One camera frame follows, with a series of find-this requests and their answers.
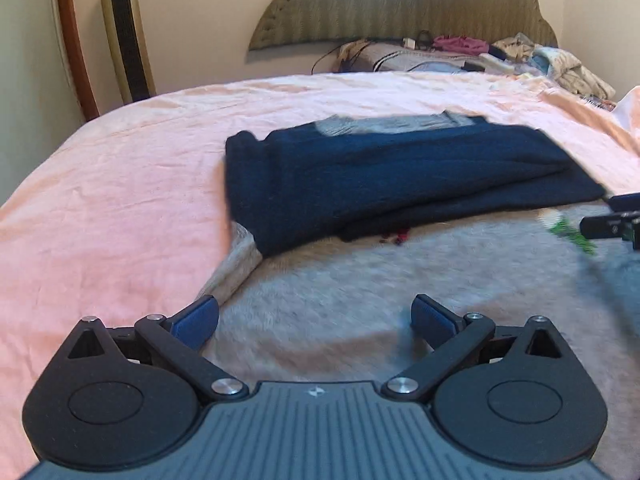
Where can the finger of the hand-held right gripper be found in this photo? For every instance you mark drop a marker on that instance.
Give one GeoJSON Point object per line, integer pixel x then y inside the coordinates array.
{"type": "Point", "coordinates": [607, 226]}
{"type": "Point", "coordinates": [625, 202]}

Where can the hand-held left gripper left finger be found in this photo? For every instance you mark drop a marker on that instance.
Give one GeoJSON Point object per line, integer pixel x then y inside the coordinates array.
{"type": "Point", "coordinates": [196, 321]}

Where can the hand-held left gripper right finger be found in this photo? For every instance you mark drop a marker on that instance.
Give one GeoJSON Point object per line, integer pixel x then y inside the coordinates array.
{"type": "Point", "coordinates": [431, 318]}

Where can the grey and navy sweater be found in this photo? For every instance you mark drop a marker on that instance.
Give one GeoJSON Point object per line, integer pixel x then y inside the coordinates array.
{"type": "Point", "coordinates": [400, 170]}

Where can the floral crumpled quilt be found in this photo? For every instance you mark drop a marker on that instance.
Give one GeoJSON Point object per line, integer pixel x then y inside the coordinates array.
{"type": "Point", "coordinates": [565, 67]}

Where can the pink bed sheet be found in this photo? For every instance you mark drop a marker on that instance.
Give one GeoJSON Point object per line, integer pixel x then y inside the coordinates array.
{"type": "Point", "coordinates": [125, 185]}

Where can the magenta cloth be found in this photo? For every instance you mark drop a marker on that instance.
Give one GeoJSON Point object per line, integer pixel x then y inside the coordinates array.
{"type": "Point", "coordinates": [457, 43]}

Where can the grey striped pillow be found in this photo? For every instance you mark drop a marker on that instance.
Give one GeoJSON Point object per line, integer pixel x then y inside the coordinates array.
{"type": "Point", "coordinates": [395, 59]}

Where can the white charger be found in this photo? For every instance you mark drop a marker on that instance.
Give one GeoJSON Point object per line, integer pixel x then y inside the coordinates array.
{"type": "Point", "coordinates": [410, 42]}

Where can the gold tower fan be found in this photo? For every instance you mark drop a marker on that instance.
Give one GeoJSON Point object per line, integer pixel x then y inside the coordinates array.
{"type": "Point", "coordinates": [127, 35]}

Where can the olive padded headboard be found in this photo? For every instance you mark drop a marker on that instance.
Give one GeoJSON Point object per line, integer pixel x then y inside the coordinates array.
{"type": "Point", "coordinates": [400, 5]}

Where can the brown wooden frame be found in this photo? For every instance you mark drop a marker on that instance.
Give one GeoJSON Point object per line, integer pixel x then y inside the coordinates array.
{"type": "Point", "coordinates": [75, 45]}

